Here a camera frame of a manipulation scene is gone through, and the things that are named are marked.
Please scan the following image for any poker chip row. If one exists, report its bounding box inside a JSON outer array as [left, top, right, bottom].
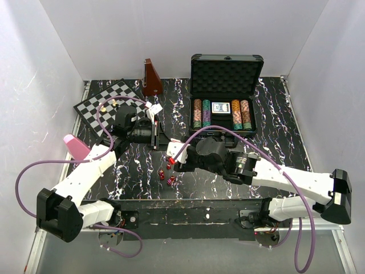
[[193, 99, 202, 129], [240, 100, 252, 130]]

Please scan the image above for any blue playing card deck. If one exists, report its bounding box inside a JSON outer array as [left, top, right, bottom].
[[211, 102, 231, 114]]

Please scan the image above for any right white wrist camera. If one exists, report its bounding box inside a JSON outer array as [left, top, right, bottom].
[[166, 142, 189, 164]]

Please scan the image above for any orange green chip row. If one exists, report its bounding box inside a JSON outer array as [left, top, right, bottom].
[[232, 100, 243, 130]]

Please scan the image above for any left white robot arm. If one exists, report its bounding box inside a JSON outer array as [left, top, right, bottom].
[[36, 103, 162, 243]]

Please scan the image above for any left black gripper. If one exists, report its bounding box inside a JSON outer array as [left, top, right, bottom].
[[128, 121, 171, 151]]

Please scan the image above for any black white chessboard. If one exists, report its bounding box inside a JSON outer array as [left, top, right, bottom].
[[74, 79, 145, 138]]

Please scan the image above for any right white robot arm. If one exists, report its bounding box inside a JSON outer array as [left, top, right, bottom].
[[167, 138, 352, 227]]

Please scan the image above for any leftmost poker chip row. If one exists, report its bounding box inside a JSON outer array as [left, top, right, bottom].
[[193, 99, 202, 129]]

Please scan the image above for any aluminium rail frame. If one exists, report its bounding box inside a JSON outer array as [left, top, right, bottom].
[[24, 75, 357, 274]]

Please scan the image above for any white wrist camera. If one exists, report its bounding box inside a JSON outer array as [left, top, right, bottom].
[[145, 102, 163, 120], [166, 142, 189, 164]]

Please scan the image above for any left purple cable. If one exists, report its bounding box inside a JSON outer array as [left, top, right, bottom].
[[15, 96, 149, 258]]

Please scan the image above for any black poker chip case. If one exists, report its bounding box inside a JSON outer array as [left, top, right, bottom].
[[189, 54, 264, 148]]

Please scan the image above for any brown wooden metronome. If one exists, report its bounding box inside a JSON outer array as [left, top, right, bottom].
[[142, 58, 163, 97]]

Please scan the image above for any black front mounting bar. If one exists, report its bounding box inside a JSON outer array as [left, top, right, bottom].
[[85, 198, 274, 240]]

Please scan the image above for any pink metronome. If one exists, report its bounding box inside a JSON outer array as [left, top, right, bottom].
[[63, 134, 91, 160]]

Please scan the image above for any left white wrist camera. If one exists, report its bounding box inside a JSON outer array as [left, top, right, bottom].
[[145, 102, 163, 120]]

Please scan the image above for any rightmost poker chip row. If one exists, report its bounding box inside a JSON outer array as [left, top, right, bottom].
[[240, 100, 252, 130]]

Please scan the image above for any green purple chip row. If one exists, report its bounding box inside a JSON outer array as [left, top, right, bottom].
[[202, 99, 211, 127]]

